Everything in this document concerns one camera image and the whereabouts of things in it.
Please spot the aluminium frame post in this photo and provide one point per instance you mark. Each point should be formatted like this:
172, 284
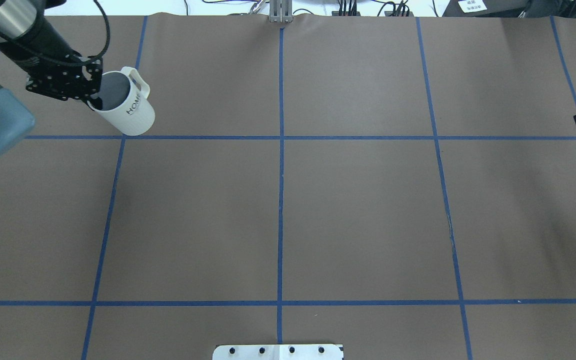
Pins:
281, 11

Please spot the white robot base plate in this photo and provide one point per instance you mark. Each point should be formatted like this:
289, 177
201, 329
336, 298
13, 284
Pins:
279, 352

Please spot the white ribbed mug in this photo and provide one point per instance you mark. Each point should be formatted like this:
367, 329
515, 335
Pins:
125, 101

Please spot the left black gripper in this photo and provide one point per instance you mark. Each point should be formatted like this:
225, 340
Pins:
54, 48

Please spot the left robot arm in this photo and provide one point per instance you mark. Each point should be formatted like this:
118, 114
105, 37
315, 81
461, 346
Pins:
25, 32

